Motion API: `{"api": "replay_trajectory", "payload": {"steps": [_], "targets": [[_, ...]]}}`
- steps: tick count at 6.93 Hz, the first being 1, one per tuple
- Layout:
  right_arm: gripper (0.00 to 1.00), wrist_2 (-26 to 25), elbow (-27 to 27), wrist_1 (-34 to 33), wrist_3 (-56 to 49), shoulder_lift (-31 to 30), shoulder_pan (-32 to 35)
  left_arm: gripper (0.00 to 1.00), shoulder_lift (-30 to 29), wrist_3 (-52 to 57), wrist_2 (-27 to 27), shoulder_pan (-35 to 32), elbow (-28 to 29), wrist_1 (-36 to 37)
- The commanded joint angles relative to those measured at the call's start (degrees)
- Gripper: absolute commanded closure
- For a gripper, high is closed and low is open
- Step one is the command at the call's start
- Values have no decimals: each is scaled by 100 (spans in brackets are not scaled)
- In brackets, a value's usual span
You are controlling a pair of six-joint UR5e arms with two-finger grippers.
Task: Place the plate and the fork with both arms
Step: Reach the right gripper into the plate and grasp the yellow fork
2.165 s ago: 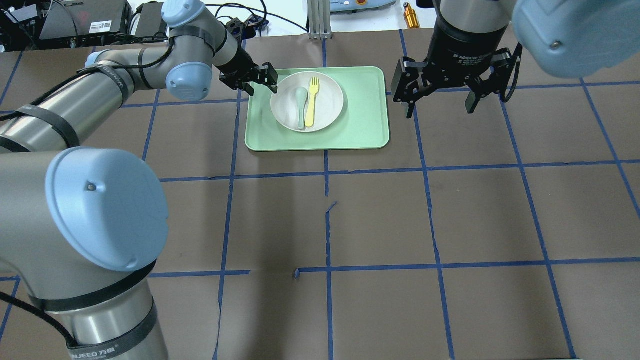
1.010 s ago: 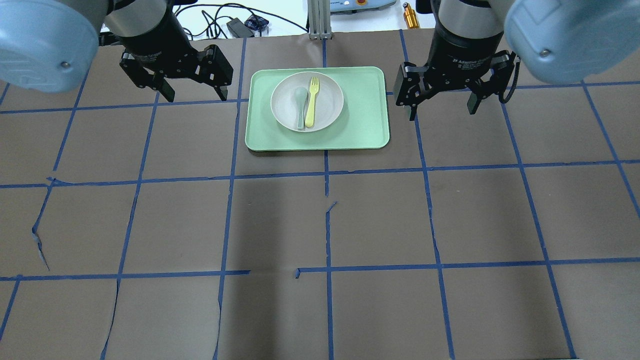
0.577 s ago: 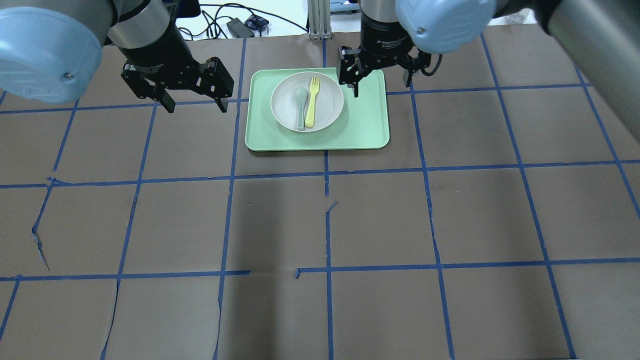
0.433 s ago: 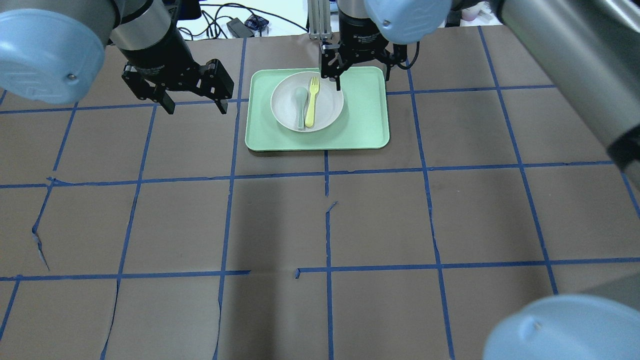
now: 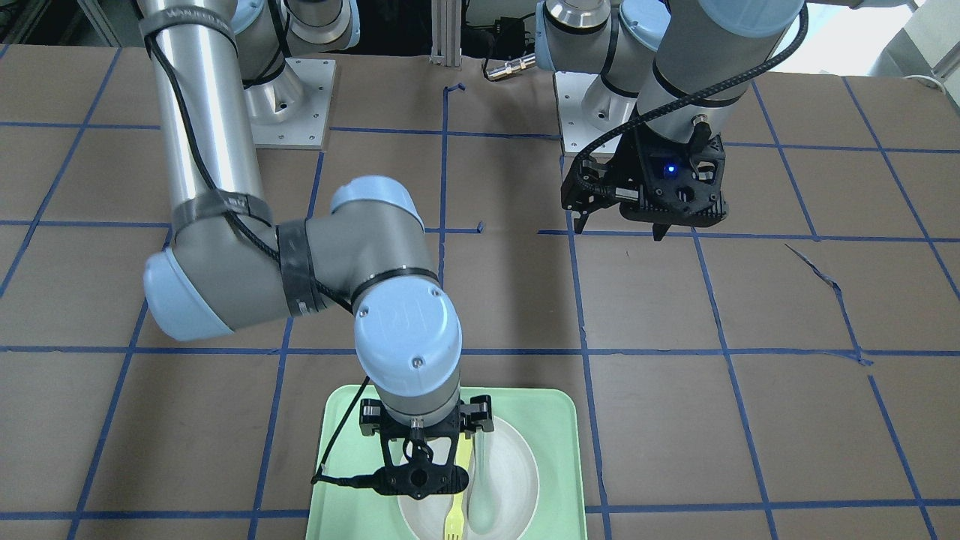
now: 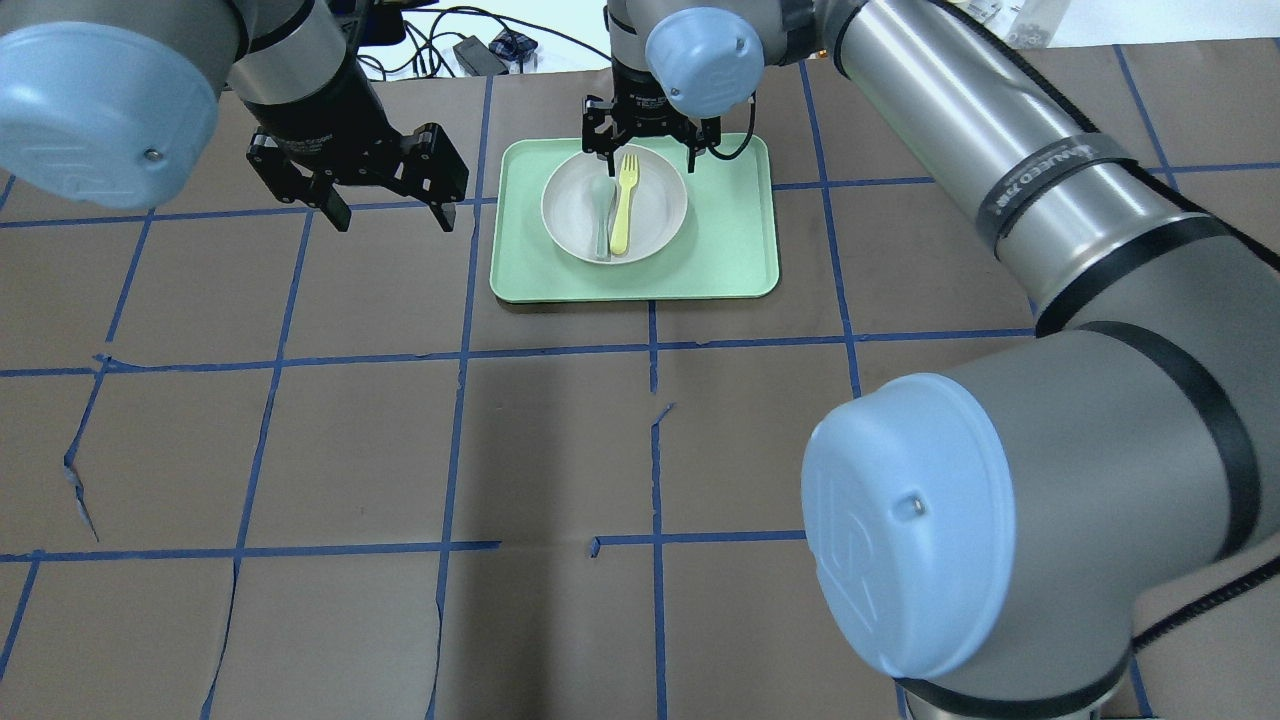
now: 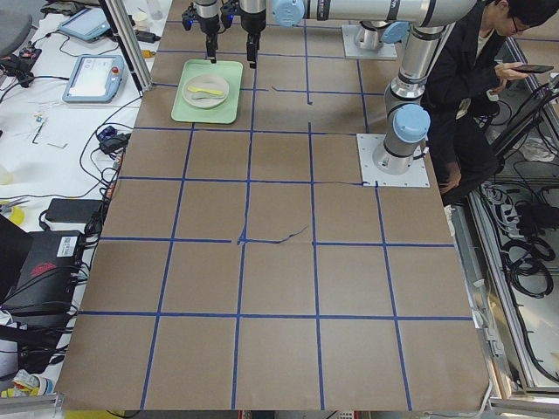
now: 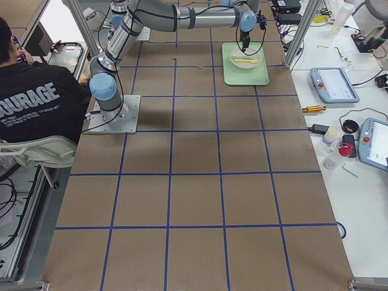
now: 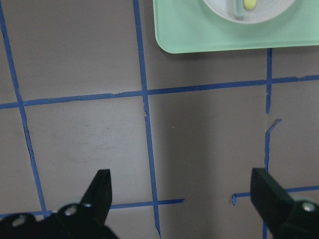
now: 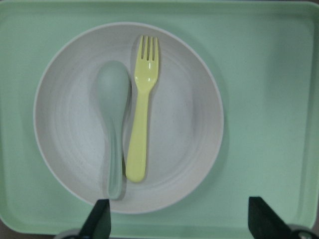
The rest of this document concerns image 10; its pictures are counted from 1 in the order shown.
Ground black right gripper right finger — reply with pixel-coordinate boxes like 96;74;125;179
249;197;297;239

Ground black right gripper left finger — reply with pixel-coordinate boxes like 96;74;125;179
78;199;110;239

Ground white round plate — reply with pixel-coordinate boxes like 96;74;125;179
33;22;224;214

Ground yellow plastic fork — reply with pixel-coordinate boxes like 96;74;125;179
126;35;159;183

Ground grey green plastic spoon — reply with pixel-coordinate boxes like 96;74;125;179
97;61;130;200

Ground light green tray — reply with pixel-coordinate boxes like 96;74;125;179
0;0;319;239

